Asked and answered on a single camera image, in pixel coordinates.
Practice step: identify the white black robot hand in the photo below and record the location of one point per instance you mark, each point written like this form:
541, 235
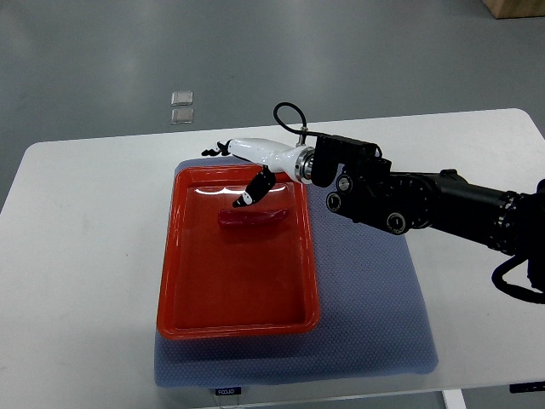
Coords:
275, 157

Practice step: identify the red pepper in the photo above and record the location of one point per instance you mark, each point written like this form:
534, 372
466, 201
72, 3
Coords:
236, 218

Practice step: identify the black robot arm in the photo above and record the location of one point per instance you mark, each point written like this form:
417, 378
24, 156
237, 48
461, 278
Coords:
369, 192

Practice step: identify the red plastic tray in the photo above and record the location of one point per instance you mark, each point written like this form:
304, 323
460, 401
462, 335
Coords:
236, 282

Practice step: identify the blue-grey textured mat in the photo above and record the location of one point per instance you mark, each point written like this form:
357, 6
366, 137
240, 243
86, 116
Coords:
373, 319

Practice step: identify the table control panel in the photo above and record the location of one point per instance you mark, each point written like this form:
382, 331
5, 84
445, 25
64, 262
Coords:
228, 391

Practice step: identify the cardboard box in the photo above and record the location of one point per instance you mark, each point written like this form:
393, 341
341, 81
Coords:
506, 9

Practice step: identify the white table leg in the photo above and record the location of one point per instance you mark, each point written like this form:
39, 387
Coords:
453, 399

